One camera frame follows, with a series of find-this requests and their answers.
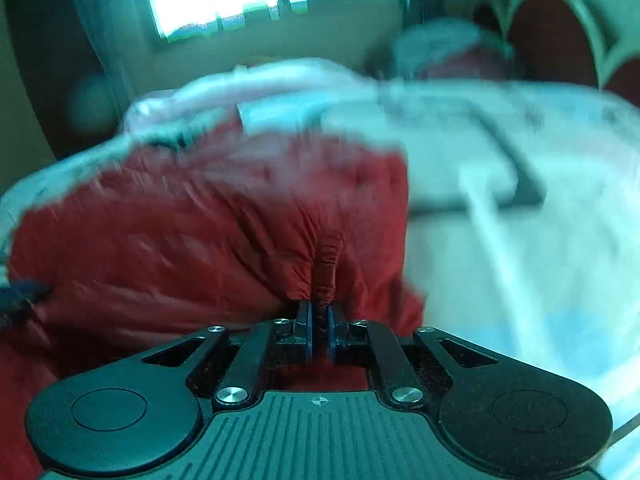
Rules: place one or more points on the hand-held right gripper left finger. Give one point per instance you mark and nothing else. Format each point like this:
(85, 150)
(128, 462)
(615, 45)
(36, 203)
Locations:
(306, 332)

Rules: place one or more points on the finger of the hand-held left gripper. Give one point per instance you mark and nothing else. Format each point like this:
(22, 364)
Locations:
(22, 296)

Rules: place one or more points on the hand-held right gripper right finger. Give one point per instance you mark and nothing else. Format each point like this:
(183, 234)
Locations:
(332, 335)

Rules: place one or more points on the red puffer jacket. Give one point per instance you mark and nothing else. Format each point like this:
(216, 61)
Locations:
(200, 240)

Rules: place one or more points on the patterned bed sheet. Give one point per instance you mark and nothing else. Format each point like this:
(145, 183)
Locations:
(500, 270)

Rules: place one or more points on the grey patterned pillow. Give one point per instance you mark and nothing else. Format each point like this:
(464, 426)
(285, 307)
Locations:
(440, 40)

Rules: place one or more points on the heart-shaped red headboard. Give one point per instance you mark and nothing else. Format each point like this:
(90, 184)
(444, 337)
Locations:
(545, 35)

